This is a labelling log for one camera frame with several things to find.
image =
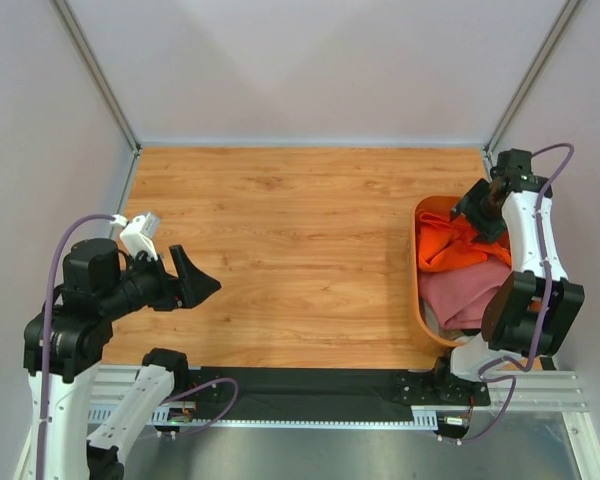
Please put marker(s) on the orange plastic basket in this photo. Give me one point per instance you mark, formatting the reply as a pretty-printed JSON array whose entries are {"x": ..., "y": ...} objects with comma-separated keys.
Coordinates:
[{"x": 441, "y": 205}]

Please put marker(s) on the aluminium rail frame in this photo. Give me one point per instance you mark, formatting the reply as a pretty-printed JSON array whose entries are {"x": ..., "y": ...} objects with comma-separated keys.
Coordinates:
[{"x": 536, "y": 391}]

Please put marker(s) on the right aluminium corner post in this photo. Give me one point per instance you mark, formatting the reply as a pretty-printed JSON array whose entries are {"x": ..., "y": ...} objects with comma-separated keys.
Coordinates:
[{"x": 548, "y": 46}]

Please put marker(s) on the pink t shirt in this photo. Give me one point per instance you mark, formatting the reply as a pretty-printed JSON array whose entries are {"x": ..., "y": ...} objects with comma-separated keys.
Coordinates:
[{"x": 458, "y": 298}]

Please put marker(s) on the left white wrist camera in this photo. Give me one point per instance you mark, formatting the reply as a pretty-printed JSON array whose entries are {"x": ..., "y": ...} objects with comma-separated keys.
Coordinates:
[{"x": 137, "y": 233}]

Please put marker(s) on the orange t shirt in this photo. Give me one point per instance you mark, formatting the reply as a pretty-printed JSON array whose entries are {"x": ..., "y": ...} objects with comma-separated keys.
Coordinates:
[{"x": 445, "y": 245}]

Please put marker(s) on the aluminium corner post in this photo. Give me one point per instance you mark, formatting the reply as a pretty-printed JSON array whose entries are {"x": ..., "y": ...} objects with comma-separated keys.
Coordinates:
[
  {"x": 78, "y": 38},
  {"x": 548, "y": 46}
]

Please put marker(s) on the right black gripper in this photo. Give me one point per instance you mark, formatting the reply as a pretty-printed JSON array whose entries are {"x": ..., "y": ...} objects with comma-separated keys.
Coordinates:
[{"x": 467, "y": 205}]

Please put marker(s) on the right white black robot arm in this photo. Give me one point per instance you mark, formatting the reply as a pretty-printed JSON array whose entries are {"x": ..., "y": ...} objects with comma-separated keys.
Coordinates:
[{"x": 533, "y": 310}]

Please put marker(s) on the left aluminium corner post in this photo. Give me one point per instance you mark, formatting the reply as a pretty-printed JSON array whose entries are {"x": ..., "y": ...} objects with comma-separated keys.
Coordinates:
[{"x": 78, "y": 38}]

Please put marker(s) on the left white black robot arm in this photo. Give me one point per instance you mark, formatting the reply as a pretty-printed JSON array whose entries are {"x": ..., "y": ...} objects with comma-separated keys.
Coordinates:
[{"x": 63, "y": 349}]

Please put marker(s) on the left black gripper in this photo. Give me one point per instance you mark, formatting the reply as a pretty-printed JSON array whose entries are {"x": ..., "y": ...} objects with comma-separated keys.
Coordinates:
[{"x": 193, "y": 287}]

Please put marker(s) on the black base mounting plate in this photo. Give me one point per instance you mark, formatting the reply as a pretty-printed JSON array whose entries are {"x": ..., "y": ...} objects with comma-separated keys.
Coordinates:
[{"x": 306, "y": 395}]

